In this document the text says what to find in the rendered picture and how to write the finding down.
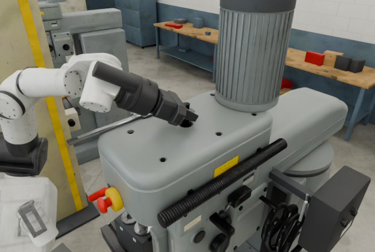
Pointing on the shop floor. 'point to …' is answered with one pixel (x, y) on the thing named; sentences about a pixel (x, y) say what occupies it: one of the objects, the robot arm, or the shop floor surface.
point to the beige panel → (8, 10)
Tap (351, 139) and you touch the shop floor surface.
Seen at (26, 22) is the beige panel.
